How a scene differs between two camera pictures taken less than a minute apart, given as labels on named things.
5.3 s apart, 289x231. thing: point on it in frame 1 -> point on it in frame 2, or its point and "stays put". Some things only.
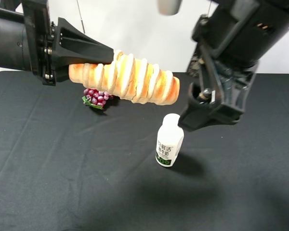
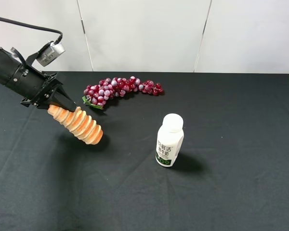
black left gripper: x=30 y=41 -> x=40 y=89
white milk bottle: x=170 y=138 stays put
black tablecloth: x=58 y=164 stays put
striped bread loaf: x=135 y=80 -> x=78 y=123
